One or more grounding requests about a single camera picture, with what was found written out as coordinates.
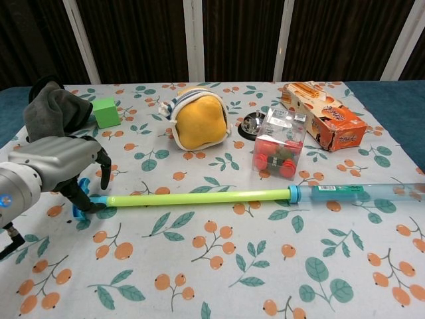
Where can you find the white frame post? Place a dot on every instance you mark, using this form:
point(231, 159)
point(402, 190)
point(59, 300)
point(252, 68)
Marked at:
point(405, 40)
point(285, 40)
point(194, 40)
point(81, 40)

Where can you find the grey cloth with green trim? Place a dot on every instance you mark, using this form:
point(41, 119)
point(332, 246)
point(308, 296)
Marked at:
point(53, 109)

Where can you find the clear plastic tube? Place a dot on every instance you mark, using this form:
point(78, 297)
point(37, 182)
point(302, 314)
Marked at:
point(372, 192)

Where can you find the orange biscuit box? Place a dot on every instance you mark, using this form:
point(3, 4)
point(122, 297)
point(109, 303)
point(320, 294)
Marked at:
point(332, 123)

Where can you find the green foam cube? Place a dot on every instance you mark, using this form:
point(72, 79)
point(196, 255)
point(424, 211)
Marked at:
point(106, 113)

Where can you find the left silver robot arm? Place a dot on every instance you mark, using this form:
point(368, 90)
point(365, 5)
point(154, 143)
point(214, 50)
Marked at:
point(16, 196)

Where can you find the floral orange berry tablecloth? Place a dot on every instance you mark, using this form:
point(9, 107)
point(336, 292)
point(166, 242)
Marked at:
point(212, 259)

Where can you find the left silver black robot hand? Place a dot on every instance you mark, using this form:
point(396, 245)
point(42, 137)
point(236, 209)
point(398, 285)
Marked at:
point(59, 159)

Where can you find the clear box with red toys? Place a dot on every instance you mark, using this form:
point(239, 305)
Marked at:
point(279, 146)

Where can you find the yellow plush toy striped band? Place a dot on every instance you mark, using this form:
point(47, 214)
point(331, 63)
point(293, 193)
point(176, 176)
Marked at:
point(199, 123)

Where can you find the silver call bell black base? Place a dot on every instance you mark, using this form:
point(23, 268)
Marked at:
point(250, 124)

